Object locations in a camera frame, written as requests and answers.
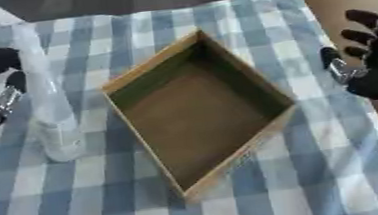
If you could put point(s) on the clear plastic bottle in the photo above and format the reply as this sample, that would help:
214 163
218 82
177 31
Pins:
44 91

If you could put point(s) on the open tan cardboard box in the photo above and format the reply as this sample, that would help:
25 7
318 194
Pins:
199 111

